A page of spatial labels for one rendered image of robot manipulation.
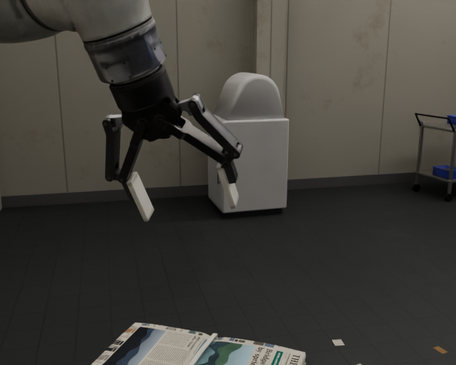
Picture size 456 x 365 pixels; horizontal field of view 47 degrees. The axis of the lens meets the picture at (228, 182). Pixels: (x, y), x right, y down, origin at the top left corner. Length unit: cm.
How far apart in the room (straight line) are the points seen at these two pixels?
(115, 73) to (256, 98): 432
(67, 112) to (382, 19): 358
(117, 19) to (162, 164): 513
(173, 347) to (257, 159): 400
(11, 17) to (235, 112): 425
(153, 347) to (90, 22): 67
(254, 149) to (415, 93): 242
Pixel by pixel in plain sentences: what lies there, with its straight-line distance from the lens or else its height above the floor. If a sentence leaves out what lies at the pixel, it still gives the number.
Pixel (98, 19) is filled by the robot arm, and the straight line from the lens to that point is 63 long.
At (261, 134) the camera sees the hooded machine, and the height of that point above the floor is 81.
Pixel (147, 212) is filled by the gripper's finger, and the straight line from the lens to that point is 78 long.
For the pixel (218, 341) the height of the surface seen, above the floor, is 103.
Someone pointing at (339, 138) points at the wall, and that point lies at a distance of 625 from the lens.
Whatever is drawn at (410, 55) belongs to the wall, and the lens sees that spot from 656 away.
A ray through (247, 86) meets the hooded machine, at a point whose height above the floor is 125.
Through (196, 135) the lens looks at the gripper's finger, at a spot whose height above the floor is 149.
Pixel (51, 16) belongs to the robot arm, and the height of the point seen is 164.
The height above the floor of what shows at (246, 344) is 103.
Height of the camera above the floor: 160
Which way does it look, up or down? 14 degrees down
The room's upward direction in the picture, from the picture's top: straight up
